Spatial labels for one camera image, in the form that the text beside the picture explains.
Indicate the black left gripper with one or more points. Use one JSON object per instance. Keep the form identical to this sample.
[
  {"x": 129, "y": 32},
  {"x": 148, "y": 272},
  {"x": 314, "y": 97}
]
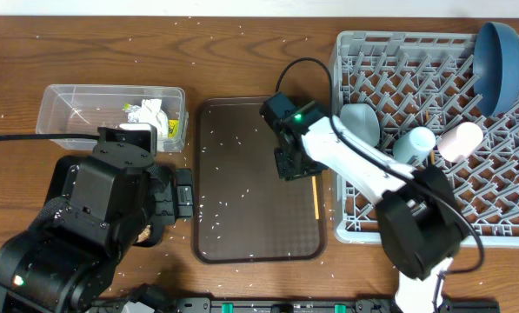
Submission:
[{"x": 178, "y": 205}]

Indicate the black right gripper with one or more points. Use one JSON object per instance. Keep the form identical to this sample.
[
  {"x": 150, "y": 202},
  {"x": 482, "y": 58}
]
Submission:
[{"x": 286, "y": 170}]

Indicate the brown food scrap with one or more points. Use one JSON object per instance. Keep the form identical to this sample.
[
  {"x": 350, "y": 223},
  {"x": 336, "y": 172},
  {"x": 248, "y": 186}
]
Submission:
[{"x": 144, "y": 235}]

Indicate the light blue rice bowl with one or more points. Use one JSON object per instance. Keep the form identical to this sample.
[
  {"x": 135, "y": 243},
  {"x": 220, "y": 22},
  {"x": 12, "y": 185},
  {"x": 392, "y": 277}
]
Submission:
[{"x": 361, "y": 120}]

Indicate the white tissue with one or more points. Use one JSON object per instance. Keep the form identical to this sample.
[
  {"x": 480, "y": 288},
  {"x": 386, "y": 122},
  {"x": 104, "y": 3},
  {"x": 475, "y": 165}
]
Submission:
[{"x": 150, "y": 111}]

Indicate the light blue cup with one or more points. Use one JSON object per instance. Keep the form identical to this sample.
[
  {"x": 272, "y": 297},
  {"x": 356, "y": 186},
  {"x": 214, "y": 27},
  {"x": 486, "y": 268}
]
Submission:
[{"x": 414, "y": 146}]

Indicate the pink cup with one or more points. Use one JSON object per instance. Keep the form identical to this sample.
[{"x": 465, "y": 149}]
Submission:
[{"x": 460, "y": 142}]

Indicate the blue plate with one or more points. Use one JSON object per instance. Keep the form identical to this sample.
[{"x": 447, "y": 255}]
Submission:
[{"x": 496, "y": 63}]

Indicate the yellow snack wrapper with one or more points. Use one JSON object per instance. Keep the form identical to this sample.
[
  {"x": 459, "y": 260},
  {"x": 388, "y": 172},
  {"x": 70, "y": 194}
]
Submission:
[{"x": 173, "y": 124}]

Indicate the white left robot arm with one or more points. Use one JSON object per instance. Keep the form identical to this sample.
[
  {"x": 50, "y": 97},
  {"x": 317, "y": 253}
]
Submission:
[{"x": 97, "y": 208}]

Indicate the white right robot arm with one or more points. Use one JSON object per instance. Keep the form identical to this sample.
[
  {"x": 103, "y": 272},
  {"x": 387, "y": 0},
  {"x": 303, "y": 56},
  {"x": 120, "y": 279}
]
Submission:
[{"x": 419, "y": 221}]

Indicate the black waste tray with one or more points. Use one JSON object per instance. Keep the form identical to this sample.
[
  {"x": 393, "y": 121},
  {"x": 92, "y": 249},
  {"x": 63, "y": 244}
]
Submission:
[{"x": 62, "y": 182}]

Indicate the grey dishwasher rack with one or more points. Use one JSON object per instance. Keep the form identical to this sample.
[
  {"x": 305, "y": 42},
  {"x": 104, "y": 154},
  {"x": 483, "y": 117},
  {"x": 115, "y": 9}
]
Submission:
[{"x": 413, "y": 79}]

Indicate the brown serving tray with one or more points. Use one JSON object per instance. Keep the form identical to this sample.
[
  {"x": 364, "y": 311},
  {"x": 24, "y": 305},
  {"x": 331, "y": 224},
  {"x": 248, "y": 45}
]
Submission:
[{"x": 245, "y": 212}]

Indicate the clear plastic bin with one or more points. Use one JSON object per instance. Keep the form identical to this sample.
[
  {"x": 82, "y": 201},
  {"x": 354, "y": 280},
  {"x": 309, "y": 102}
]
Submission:
[{"x": 83, "y": 108}]

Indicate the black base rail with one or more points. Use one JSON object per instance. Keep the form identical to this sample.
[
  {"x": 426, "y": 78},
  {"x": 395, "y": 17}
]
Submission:
[{"x": 152, "y": 299}]

